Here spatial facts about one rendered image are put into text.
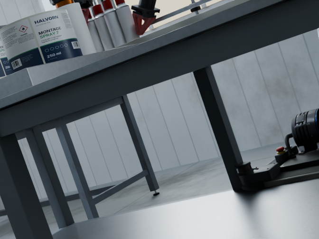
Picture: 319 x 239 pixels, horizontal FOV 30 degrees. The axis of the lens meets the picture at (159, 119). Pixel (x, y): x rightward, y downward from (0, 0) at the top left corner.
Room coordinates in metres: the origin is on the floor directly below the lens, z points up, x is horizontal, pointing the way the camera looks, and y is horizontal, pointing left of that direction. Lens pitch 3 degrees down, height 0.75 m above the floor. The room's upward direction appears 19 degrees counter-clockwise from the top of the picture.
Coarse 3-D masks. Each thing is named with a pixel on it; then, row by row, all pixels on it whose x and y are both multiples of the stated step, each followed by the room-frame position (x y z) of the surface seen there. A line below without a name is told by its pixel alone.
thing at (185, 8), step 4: (200, 0) 2.01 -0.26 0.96; (204, 0) 2.00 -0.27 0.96; (208, 0) 1.99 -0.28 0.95; (192, 4) 2.02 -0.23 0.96; (196, 4) 2.02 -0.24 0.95; (200, 4) 2.01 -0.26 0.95; (184, 8) 2.04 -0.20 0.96; (188, 8) 2.03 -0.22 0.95; (192, 8) 2.03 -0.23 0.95; (172, 12) 2.06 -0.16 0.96; (176, 12) 2.06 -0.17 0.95; (180, 12) 2.05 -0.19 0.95; (164, 16) 2.08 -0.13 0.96; (168, 16) 2.07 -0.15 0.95; (172, 16) 2.07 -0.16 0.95; (156, 20) 2.10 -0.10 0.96; (160, 20) 2.09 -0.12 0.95; (152, 24) 2.11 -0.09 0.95
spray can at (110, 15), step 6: (108, 0) 2.13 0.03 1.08; (108, 6) 2.13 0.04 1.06; (108, 12) 2.12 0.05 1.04; (114, 12) 2.13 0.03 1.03; (108, 18) 2.12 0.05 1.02; (114, 18) 2.12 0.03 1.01; (108, 24) 2.13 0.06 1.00; (114, 24) 2.12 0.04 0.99; (114, 30) 2.12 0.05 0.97; (120, 30) 2.12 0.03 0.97; (114, 36) 2.12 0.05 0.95; (120, 36) 2.12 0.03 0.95; (114, 42) 2.13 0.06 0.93; (120, 42) 2.12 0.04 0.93; (126, 42) 2.13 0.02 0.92
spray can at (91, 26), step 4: (88, 20) 2.18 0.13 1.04; (92, 20) 2.18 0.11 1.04; (88, 24) 2.18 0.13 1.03; (92, 24) 2.18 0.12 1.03; (88, 28) 2.18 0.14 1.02; (92, 28) 2.18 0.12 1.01; (96, 28) 2.19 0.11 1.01; (92, 32) 2.18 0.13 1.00; (96, 32) 2.18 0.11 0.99; (92, 36) 2.18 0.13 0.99; (96, 36) 2.18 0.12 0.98; (96, 40) 2.18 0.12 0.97; (100, 40) 2.19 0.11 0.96; (96, 44) 2.18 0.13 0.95; (100, 44) 2.18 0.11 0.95; (96, 48) 2.18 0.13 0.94; (100, 48) 2.18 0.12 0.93
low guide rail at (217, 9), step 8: (232, 0) 1.88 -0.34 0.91; (240, 0) 1.86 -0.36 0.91; (248, 0) 1.85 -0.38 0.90; (216, 8) 1.90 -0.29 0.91; (224, 8) 1.89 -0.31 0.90; (200, 16) 1.94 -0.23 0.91; (208, 16) 1.92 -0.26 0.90; (176, 24) 1.98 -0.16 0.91; (184, 24) 1.97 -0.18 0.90; (160, 32) 2.02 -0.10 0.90; (168, 32) 2.00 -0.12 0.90; (136, 40) 2.07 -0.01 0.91; (144, 40) 2.05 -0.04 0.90
